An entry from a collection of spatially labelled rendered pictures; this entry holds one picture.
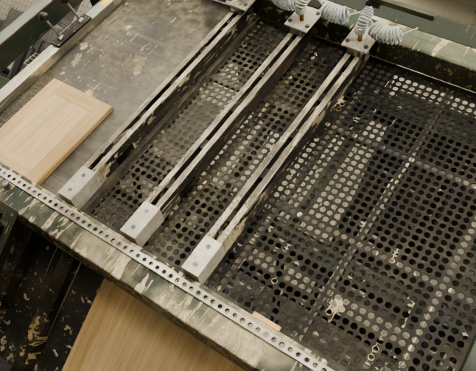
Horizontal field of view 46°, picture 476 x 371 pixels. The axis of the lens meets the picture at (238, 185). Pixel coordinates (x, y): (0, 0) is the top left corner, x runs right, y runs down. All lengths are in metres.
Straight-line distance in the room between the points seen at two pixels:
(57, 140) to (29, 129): 0.14
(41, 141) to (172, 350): 0.88
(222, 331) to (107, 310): 0.58
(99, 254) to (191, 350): 0.43
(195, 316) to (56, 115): 1.00
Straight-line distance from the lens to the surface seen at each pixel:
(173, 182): 1.82
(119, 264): 1.73
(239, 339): 1.57
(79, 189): 1.90
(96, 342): 2.08
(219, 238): 1.68
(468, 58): 2.12
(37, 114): 2.26
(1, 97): 2.36
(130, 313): 1.99
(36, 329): 2.19
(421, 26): 2.69
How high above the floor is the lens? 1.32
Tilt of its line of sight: 4 degrees down
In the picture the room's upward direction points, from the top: 25 degrees clockwise
